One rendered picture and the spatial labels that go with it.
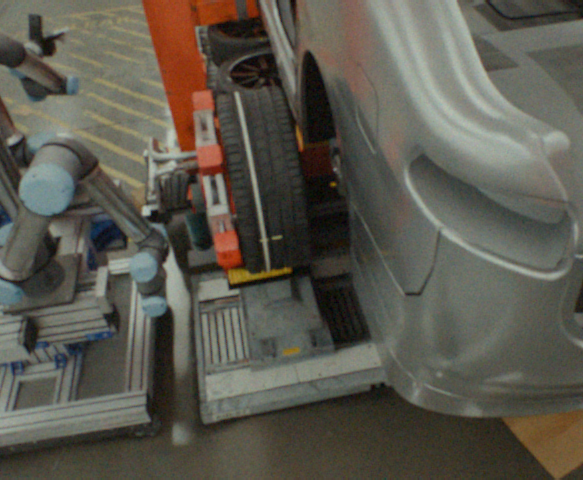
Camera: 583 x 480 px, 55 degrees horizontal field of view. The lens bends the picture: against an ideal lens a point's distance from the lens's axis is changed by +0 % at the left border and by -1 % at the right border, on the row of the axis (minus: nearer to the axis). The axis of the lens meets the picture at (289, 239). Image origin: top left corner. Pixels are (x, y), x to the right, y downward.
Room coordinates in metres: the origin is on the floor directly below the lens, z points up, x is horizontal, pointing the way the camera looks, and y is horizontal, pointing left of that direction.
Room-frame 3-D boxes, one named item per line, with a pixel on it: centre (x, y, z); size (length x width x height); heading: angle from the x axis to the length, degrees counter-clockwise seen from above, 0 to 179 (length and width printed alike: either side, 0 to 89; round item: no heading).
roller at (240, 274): (1.53, 0.13, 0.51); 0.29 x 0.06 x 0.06; 96
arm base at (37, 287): (1.30, 0.82, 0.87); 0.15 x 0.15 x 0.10
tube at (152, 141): (1.72, 0.38, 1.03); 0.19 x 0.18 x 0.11; 96
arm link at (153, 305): (1.14, 0.43, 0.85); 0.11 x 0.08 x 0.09; 6
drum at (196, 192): (1.63, 0.31, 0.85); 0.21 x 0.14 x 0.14; 96
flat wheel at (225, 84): (3.21, 0.02, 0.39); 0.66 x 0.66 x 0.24
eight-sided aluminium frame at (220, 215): (1.63, 0.24, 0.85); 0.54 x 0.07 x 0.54; 6
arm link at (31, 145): (1.80, 0.86, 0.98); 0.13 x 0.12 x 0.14; 79
